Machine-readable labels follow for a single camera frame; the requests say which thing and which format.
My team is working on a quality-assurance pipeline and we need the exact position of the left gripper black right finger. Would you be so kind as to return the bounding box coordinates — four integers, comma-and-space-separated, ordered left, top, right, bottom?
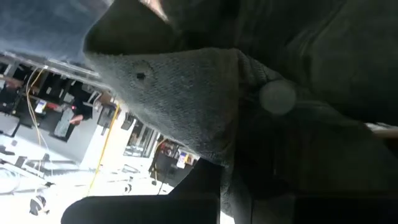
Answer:
294, 194, 398, 224

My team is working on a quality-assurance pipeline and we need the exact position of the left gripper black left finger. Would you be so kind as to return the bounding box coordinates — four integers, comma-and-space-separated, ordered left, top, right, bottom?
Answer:
60, 157, 223, 224

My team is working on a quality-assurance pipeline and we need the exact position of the person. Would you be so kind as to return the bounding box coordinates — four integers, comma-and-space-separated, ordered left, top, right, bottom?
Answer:
70, 98, 94, 126

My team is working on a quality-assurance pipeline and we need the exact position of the yellow hanging cable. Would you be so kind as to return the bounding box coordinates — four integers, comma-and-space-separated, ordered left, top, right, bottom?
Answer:
86, 104, 121, 197

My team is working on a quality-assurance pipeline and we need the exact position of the green cotton cap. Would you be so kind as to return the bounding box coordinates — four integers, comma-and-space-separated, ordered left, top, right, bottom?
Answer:
83, 0, 398, 224

